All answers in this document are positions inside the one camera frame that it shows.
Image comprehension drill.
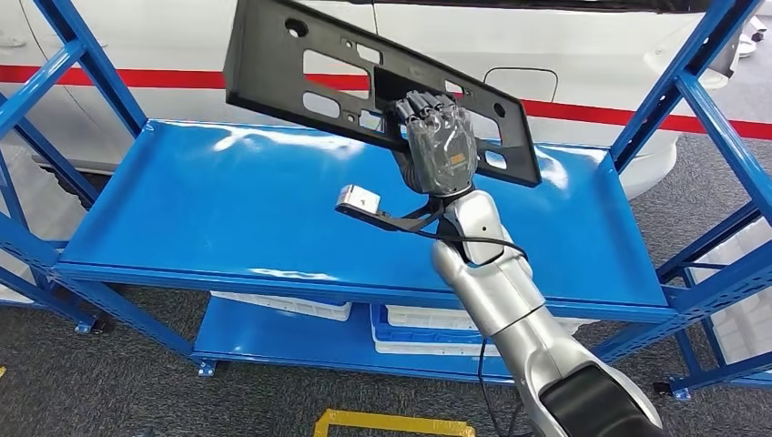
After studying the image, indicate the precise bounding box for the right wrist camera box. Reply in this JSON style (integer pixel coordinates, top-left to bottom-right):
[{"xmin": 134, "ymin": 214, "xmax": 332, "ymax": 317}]
[{"xmin": 334, "ymin": 183, "xmax": 448, "ymax": 235}]

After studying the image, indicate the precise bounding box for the blue plastic bin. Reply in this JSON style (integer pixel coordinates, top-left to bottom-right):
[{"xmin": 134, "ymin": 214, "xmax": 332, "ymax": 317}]
[{"xmin": 369, "ymin": 303, "xmax": 502, "ymax": 346}]

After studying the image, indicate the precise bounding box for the black camera cable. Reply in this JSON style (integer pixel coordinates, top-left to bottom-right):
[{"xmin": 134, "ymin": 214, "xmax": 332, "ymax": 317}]
[{"xmin": 376, "ymin": 208, "xmax": 532, "ymax": 437}]

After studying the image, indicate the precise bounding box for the black licence plate holder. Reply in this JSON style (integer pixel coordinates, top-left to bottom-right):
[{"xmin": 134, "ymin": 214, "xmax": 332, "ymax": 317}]
[{"xmin": 223, "ymin": 0, "xmax": 543, "ymax": 188}]

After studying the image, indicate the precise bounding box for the white car with red stripe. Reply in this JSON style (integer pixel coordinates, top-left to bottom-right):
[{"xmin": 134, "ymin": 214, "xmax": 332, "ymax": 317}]
[{"xmin": 0, "ymin": 0, "xmax": 772, "ymax": 200}]

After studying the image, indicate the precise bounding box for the white plastic bin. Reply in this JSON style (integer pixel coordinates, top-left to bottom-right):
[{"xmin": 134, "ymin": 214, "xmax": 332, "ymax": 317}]
[
  {"xmin": 385, "ymin": 305, "xmax": 481, "ymax": 331},
  {"xmin": 373, "ymin": 340, "xmax": 502, "ymax": 357},
  {"xmin": 690, "ymin": 218, "xmax": 772, "ymax": 366},
  {"xmin": 209, "ymin": 290, "xmax": 353, "ymax": 322}
]

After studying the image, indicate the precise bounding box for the yellow floor tape square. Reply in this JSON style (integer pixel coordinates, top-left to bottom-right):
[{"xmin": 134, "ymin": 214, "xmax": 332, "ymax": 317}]
[{"xmin": 312, "ymin": 409, "xmax": 478, "ymax": 437}]

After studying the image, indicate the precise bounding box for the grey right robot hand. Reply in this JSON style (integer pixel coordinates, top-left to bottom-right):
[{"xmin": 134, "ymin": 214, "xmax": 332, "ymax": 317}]
[{"xmin": 392, "ymin": 90, "xmax": 479, "ymax": 198}]

